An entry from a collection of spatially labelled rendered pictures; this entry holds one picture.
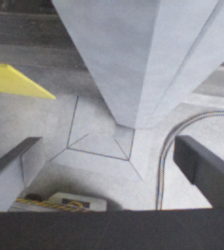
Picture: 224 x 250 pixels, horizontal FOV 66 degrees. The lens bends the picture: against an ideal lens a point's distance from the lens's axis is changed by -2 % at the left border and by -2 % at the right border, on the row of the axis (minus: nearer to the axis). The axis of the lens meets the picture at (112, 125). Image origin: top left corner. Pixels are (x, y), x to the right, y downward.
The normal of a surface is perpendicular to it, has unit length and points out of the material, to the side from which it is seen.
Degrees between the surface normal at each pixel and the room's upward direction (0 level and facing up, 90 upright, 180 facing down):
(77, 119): 7
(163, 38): 90
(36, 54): 0
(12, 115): 0
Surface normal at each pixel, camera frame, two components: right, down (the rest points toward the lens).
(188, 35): 0.03, 0.99
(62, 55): -0.11, -0.14
